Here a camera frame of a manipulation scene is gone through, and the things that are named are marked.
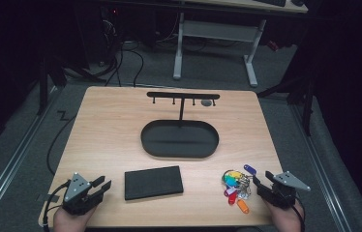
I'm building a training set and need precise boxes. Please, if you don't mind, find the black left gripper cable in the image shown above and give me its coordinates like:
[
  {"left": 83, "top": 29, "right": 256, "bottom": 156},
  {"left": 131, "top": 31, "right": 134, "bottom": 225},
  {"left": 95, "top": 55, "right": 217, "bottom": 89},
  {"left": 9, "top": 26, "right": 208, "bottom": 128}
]
[{"left": 42, "top": 179, "right": 72, "bottom": 232}]

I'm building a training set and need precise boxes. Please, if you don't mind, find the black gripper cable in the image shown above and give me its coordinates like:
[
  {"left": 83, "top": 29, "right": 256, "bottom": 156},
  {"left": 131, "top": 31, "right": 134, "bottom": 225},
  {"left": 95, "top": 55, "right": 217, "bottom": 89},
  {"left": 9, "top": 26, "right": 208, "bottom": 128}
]
[
  {"left": 290, "top": 196, "right": 307, "bottom": 232},
  {"left": 42, "top": 179, "right": 72, "bottom": 232}
]

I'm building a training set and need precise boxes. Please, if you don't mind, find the black computer tower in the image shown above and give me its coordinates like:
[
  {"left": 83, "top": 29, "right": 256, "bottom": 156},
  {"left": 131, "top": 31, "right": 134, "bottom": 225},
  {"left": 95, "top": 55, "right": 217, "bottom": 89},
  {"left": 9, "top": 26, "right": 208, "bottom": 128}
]
[{"left": 100, "top": 5, "right": 123, "bottom": 66}]

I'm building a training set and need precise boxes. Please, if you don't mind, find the desk with white metal frame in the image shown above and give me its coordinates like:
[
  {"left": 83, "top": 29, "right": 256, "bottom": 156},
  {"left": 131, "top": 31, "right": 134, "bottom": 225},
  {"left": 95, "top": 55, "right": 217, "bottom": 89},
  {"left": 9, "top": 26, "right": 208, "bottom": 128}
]
[{"left": 172, "top": 0, "right": 310, "bottom": 89}]

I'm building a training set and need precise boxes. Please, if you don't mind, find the black keyboard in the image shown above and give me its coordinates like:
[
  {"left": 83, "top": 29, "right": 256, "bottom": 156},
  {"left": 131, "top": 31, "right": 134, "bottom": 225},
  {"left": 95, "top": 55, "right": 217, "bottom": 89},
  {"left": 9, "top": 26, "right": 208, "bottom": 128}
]
[{"left": 254, "top": 0, "right": 287, "bottom": 8}]

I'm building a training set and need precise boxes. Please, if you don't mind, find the black rectangular pad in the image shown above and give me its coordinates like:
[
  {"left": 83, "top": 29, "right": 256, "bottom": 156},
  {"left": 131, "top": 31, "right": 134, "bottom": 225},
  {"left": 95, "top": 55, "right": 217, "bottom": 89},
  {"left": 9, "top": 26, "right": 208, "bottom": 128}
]
[{"left": 124, "top": 165, "right": 185, "bottom": 201}]

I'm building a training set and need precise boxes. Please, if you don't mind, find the bundle of black floor cables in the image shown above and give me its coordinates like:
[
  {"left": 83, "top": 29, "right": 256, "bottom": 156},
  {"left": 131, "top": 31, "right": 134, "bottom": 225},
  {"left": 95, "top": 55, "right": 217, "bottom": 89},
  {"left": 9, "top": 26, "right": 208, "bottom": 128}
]
[{"left": 92, "top": 40, "right": 145, "bottom": 88}]

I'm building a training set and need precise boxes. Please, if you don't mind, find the black metal stand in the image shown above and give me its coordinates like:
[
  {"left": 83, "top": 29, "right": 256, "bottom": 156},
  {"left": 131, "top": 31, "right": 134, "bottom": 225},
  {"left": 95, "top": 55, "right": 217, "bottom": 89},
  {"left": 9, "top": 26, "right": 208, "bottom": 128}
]
[
  {"left": 36, "top": 47, "right": 106, "bottom": 116},
  {"left": 256, "top": 69, "right": 317, "bottom": 137}
]

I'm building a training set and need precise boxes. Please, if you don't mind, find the black cable on floor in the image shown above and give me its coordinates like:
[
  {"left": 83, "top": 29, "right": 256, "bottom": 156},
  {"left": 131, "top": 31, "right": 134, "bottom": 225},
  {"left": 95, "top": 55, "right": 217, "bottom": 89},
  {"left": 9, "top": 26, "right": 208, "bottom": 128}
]
[{"left": 45, "top": 110, "right": 77, "bottom": 177}]

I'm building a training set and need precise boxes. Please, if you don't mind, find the bunch of keys with coloured tags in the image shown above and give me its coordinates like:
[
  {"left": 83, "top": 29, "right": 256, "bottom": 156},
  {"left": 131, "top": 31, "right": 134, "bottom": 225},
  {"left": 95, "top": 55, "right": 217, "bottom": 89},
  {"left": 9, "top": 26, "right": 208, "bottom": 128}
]
[{"left": 222, "top": 163, "right": 257, "bottom": 216}]

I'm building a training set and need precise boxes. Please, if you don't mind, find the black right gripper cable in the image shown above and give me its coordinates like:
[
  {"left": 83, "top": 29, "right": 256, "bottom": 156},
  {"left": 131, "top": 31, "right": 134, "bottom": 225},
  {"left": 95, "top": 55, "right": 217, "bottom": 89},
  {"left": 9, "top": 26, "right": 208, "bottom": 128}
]
[{"left": 290, "top": 196, "right": 307, "bottom": 232}]

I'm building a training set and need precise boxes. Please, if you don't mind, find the person's right hand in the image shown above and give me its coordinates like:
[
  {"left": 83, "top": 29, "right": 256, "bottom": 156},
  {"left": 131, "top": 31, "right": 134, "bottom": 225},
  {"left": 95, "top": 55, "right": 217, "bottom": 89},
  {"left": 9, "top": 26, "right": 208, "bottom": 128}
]
[{"left": 263, "top": 199, "right": 305, "bottom": 232}]

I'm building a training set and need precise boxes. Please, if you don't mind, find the person's left hand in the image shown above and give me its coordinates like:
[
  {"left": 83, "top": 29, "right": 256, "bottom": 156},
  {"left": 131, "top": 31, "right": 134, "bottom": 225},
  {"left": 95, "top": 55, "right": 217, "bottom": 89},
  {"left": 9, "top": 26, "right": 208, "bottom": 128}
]
[{"left": 52, "top": 206, "right": 97, "bottom": 232}]

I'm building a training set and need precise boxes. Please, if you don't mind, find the metal floor rail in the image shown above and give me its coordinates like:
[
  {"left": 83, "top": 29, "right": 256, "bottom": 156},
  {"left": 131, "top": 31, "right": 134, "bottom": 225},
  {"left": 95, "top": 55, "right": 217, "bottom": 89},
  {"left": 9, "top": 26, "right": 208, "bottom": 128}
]
[
  {"left": 0, "top": 86, "right": 61, "bottom": 225},
  {"left": 289, "top": 104, "right": 355, "bottom": 232}
]

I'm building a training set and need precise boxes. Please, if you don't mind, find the black key rack with tray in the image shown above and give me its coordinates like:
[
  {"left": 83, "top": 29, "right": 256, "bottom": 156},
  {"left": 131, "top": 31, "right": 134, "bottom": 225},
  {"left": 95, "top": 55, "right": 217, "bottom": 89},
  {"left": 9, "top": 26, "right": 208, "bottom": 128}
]
[{"left": 140, "top": 91, "right": 222, "bottom": 160}]

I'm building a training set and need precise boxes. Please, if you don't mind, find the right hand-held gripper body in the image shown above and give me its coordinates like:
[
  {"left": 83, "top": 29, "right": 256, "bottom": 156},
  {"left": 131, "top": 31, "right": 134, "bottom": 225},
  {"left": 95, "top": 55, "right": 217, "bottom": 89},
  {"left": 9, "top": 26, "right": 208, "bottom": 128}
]
[{"left": 256, "top": 170, "right": 312, "bottom": 210}]

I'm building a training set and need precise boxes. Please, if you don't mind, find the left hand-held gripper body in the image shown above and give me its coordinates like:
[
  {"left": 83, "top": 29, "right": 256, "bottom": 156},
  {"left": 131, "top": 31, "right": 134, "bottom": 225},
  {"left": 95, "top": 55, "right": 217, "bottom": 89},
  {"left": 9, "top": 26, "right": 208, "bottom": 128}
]
[{"left": 61, "top": 171, "right": 102, "bottom": 217}]

